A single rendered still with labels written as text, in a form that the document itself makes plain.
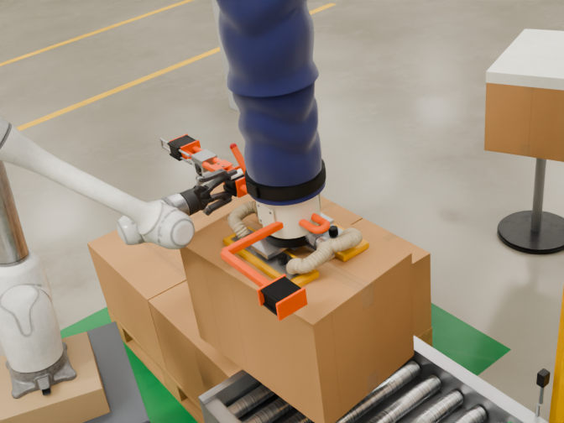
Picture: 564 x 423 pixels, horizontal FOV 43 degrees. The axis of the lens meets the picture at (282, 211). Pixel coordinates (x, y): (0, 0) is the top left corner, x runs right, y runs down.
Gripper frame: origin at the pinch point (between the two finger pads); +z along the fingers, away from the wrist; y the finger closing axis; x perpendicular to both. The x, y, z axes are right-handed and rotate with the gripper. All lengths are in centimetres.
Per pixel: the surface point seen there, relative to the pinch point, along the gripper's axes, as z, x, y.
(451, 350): 85, 12, 120
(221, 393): -30, 17, 60
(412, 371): 25, 48, 66
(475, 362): 87, 24, 120
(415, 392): 18, 56, 65
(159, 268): -7, -68, 66
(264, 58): -7, 36, -49
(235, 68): -11, 28, -46
